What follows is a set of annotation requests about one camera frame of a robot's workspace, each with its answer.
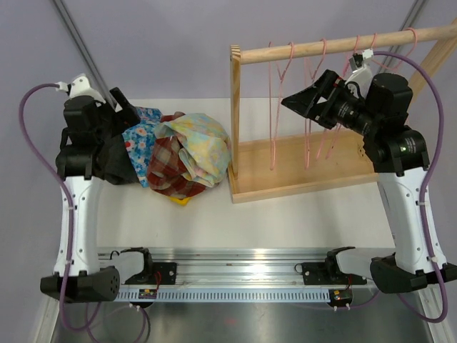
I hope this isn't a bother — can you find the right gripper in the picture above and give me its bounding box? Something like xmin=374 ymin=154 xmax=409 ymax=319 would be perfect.
xmin=283 ymin=70 xmax=381 ymax=138

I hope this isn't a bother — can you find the blue floral garment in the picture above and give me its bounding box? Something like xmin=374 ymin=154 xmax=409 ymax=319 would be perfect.
xmin=122 ymin=106 xmax=162 ymax=188

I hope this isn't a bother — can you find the dark grey dotted garment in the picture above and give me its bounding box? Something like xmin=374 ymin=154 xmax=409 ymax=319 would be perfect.
xmin=94 ymin=135 xmax=139 ymax=185

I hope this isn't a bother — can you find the red plaid garment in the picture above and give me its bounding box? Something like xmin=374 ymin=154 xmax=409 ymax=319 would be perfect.
xmin=146 ymin=133 xmax=207 ymax=199

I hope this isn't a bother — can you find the pastel floral garment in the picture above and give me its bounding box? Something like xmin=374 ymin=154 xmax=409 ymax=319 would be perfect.
xmin=154 ymin=113 xmax=231 ymax=187

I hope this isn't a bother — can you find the pink hanger of red skirt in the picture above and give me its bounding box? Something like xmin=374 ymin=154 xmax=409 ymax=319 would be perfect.
xmin=371 ymin=27 xmax=418 ymax=72

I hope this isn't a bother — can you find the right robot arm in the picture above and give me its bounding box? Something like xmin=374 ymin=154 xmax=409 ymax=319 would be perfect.
xmin=281 ymin=70 xmax=456 ymax=294

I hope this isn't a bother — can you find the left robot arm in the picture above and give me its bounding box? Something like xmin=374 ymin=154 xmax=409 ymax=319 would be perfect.
xmin=40 ymin=87 xmax=155 ymax=303

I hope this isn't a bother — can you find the wooden clothes rack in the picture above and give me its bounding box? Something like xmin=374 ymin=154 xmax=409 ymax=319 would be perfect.
xmin=228 ymin=23 xmax=456 ymax=204

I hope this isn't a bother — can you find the yellow plastic tray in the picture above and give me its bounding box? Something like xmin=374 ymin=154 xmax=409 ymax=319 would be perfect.
xmin=169 ymin=197 xmax=191 ymax=207

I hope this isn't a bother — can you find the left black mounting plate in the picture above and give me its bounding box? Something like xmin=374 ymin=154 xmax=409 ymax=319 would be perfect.
xmin=143 ymin=262 xmax=178 ymax=286

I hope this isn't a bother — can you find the black mounting plate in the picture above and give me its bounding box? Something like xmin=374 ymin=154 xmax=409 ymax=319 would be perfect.
xmin=301 ymin=262 xmax=367 ymax=286
xmin=143 ymin=262 xmax=178 ymax=286

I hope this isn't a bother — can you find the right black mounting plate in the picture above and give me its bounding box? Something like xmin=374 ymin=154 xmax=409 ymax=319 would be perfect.
xmin=301 ymin=262 xmax=367 ymax=286

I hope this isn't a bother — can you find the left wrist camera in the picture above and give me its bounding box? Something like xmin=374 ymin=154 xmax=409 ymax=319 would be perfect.
xmin=56 ymin=74 xmax=106 ymax=104

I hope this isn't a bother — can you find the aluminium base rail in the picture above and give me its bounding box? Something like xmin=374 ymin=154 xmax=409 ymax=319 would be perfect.
xmin=115 ymin=248 xmax=375 ymax=304

